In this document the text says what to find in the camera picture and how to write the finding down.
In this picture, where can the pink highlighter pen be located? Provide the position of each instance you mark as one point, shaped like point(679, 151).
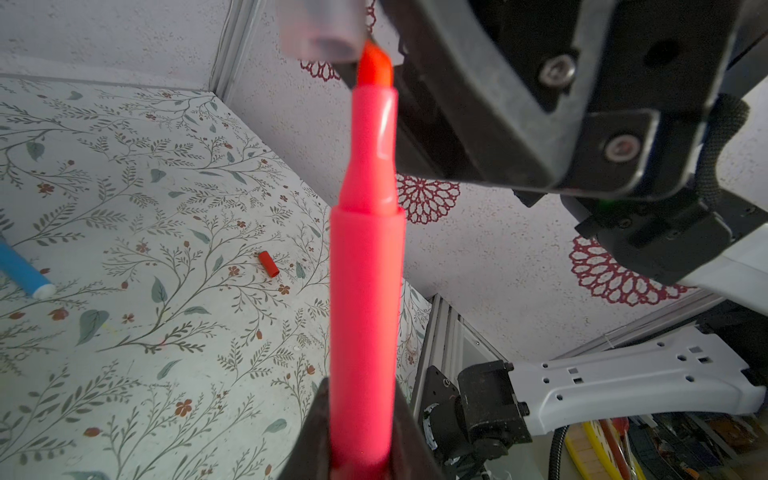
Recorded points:
point(367, 236)

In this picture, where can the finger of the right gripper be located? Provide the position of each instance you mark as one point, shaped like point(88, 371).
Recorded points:
point(600, 99)

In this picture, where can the red pen cap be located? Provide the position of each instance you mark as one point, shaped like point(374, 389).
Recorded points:
point(268, 264)

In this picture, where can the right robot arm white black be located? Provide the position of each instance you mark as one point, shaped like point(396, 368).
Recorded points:
point(501, 404)

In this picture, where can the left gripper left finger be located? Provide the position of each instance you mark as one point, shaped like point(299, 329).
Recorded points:
point(310, 457)

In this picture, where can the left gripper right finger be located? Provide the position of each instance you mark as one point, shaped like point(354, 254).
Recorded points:
point(410, 458)

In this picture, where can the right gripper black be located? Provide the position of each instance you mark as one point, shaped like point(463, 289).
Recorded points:
point(665, 240)

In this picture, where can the clear pink pen cap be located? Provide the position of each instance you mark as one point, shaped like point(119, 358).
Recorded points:
point(331, 31)

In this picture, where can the blue pen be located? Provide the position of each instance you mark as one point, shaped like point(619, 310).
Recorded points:
point(24, 275)

